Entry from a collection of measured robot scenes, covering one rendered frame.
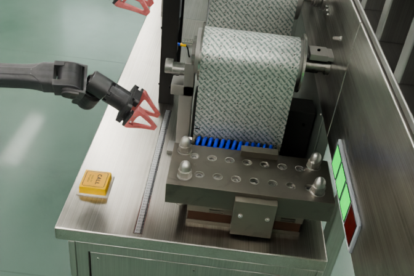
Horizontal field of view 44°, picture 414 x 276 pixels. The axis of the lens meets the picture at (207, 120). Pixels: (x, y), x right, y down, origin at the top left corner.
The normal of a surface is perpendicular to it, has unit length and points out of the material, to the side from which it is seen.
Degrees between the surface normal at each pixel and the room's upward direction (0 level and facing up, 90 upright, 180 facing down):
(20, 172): 0
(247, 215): 90
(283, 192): 0
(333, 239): 90
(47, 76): 31
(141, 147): 0
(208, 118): 90
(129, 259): 90
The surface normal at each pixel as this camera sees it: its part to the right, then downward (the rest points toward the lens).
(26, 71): 0.16, -0.40
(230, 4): -0.07, 0.59
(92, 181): 0.10, -0.82
